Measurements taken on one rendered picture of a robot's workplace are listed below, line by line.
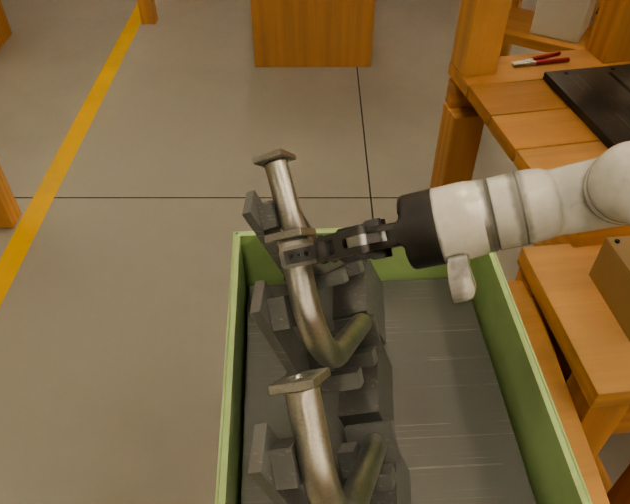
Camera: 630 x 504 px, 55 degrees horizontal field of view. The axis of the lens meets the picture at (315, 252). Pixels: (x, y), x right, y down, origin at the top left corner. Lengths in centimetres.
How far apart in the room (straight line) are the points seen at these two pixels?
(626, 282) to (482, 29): 77
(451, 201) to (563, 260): 63
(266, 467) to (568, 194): 37
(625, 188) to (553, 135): 91
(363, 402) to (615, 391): 39
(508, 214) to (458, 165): 123
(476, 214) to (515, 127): 90
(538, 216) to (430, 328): 48
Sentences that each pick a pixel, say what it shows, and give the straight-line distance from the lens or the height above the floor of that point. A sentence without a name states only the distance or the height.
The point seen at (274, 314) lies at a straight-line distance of 63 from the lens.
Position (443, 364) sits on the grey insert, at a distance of 97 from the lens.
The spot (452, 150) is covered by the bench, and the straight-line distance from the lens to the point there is 174.
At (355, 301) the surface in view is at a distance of 93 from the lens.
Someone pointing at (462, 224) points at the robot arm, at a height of 126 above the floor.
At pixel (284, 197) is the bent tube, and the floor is 115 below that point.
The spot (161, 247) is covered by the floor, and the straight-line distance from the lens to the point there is 242.
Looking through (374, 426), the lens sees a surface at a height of 96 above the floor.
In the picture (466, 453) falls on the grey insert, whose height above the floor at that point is 85.
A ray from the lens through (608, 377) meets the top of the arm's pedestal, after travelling 103.
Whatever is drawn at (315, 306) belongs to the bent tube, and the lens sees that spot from 62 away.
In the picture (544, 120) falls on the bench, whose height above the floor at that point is 88.
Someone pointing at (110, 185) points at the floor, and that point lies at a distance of 279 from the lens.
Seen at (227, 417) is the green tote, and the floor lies 96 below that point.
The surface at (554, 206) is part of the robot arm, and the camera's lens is 57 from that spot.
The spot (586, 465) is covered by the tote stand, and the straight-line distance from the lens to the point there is 101.
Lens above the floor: 162
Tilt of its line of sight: 44 degrees down
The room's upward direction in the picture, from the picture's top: straight up
